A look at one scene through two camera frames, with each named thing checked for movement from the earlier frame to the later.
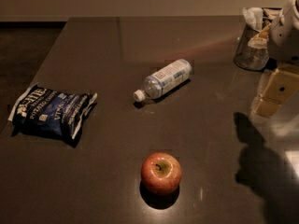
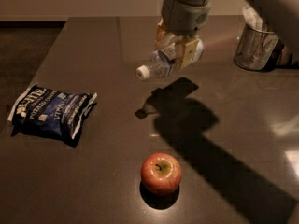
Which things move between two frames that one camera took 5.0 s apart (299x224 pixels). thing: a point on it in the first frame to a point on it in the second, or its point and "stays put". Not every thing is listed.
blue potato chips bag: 61,115 stays put
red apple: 161,174 stays put
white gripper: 286,39 to 183,19
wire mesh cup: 248,57 stays put
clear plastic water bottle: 156,84 to 163,63
